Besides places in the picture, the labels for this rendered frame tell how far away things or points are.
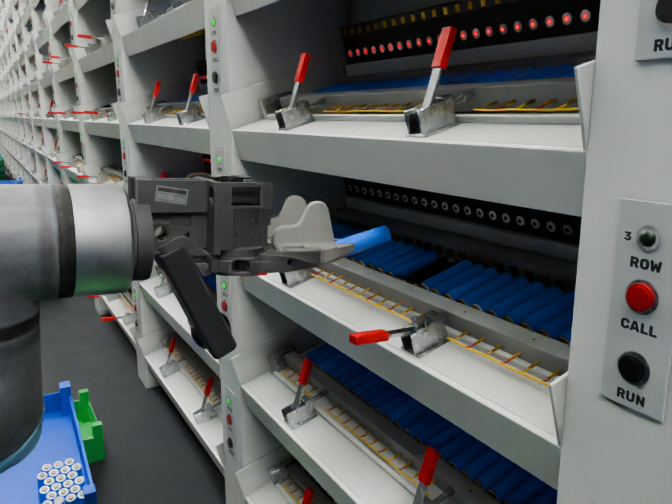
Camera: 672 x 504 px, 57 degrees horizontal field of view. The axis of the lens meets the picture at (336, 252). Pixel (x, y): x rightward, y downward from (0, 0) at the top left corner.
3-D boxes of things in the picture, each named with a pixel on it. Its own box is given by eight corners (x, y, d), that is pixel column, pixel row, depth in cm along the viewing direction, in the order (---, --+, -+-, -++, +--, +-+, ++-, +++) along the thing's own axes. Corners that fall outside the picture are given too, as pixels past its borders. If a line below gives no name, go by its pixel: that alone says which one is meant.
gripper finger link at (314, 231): (370, 202, 58) (277, 202, 54) (366, 264, 59) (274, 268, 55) (355, 198, 60) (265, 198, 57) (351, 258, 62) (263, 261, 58)
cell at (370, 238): (382, 240, 65) (330, 258, 62) (379, 223, 65) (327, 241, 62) (392, 243, 64) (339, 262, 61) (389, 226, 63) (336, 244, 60)
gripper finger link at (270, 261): (327, 253, 55) (231, 256, 51) (326, 270, 55) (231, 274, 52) (307, 243, 59) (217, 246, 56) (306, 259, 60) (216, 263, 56)
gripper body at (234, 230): (282, 183, 53) (138, 182, 47) (278, 280, 55) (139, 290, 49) (249, 175, 60) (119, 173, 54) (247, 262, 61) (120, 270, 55)
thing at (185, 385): (232, 488, 111) (207, 426, 106) (150, 370, 162) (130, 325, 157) (326, 431, 119) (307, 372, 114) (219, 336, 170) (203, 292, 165)
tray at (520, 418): (568, 498, 43) (551, 385, 40) (244, 290, 94) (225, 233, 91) (732, 366, 51) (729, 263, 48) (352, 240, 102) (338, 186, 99)
